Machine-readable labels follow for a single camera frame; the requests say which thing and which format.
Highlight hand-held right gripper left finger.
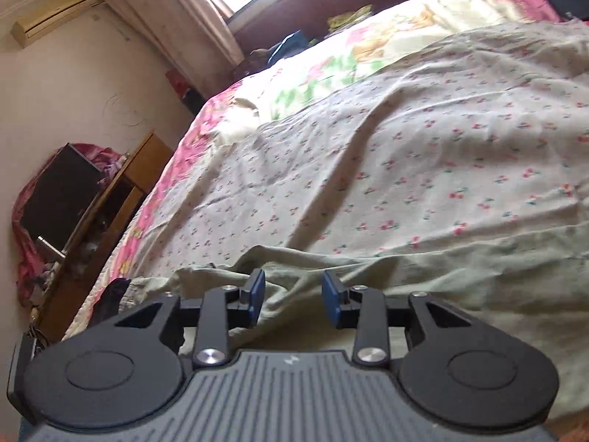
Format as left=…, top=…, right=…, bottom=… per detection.
left=113, top=268, right=267, bottom=370

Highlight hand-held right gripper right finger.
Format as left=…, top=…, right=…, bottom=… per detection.
left=322, top=270, right=476, bottom=370

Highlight pale green pants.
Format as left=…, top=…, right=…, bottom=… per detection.
left=122, top=232, right=589, bottom=429

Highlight black cloth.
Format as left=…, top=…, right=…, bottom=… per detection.
left=92, top=278, right=132, bottom=327

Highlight pink patterned cloth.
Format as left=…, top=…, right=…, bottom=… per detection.
left=11, top=145, right=127, bottom=305

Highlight cherry print bedsheet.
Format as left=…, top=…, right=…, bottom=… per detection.
left=131, top=21, right=589, bottom=277

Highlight wooden cabinet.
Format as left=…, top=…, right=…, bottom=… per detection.
left=34, top=133, right=174, bottom=341

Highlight black television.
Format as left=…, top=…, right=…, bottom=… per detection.
left=21, top=143, right=102, bottom=254

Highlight pink floral quilt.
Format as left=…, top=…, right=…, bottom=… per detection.
left=64, top=0, right=571, bottom=332

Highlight blue cloth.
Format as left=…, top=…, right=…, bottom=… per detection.
left=267, top=31, right=307, bottom=63

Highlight yellow green cloth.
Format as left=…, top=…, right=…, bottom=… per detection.
left=327, top=4, right=373, bottom=33

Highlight maroon headboard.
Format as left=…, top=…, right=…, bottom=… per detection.
left=229, top=0, right=484, bottom=77

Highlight beige curtain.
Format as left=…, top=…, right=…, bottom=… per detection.
left=87, top=0, right=244, bottom=97

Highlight beige air conditioner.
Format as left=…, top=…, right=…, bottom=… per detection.
left=11, top=0, right=104, bottom=49

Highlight flat black case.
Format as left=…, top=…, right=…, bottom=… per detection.
left=545, top=0, right=589, bottom=21

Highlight red wall hanging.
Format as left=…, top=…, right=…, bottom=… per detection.
left=166, top=70, right=189, bottom=97

